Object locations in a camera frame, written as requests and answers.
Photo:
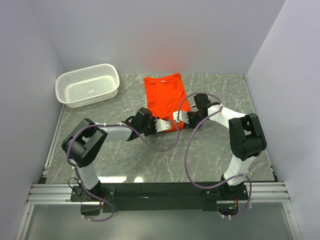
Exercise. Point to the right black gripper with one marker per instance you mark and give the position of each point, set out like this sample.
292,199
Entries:
190,125

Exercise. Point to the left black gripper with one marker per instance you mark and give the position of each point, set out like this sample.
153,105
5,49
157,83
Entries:
154,130

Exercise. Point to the orange t-shirt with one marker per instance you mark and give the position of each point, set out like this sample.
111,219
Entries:
165,95

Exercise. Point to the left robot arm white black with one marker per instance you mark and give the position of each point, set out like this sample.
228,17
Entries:
83,144

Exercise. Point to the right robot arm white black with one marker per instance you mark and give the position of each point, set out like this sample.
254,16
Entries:
246,138

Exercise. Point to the white perforated plastic basket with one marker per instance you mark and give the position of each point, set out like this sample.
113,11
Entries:
86,86

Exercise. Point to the black base crossbar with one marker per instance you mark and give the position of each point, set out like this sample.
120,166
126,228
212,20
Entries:
119,197

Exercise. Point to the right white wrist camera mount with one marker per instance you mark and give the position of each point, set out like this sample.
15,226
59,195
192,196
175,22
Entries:
180,116

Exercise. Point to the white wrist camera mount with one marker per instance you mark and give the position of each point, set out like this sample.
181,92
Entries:
180,116
162,125

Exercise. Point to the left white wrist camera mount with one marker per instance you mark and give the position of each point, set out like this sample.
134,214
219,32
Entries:
162,125

